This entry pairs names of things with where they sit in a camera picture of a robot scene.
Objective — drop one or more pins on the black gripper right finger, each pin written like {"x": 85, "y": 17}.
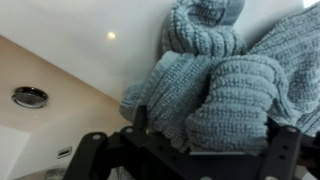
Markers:
{"x": 281, "y": 153}

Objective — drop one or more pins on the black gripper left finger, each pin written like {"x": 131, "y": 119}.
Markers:
{"x": 85, "y": 156}

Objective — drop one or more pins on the blue knitted towel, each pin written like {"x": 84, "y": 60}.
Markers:
{"x": 233, "y": 100}

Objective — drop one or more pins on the white rectangular sink basin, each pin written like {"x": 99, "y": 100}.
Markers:
{"x": 73, "y": 113}

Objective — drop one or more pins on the chrome sink drain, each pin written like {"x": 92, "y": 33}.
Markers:
{"x": 29, "y": 97}

